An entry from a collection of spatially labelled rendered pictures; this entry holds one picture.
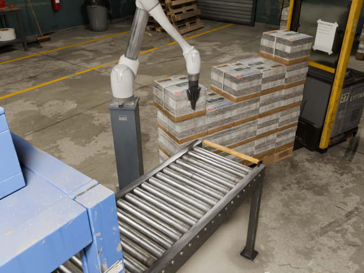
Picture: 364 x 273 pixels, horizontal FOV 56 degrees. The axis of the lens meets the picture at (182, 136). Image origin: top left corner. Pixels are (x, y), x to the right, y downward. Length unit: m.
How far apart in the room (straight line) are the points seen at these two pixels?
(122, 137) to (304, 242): 1.64
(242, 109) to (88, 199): 2.42
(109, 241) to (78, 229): 0.11
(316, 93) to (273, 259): 2.01
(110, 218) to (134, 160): 1.94
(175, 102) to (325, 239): 1.60
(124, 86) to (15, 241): 1.87
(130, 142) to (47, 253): 1.98
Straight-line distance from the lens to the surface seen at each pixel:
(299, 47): 3.35
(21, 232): 0.76
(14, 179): 0.85
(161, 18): 2.40
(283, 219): 3.08
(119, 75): 2.48
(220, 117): 2.94
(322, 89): 3.98
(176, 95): 2.53
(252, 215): 2.46
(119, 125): 2.61
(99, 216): 0.80
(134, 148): 2.69
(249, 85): 3.02
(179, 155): 2.28
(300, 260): 2.80
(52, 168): 0.91
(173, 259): 1.65
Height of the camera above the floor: 2.04
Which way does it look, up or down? 30 degrees down
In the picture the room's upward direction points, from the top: straight up
